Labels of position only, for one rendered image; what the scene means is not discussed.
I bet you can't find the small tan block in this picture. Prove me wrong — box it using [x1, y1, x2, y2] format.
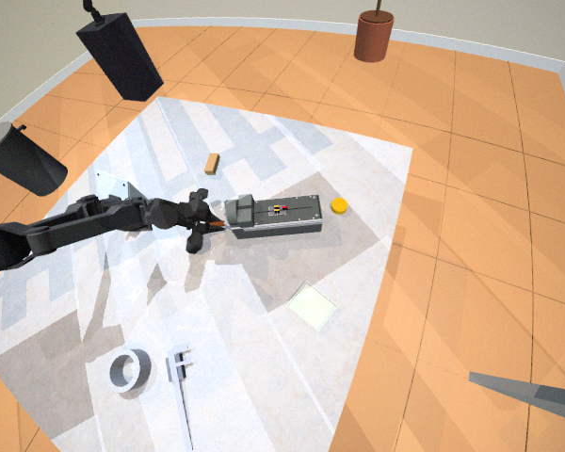
[204, 153, 219, 175]

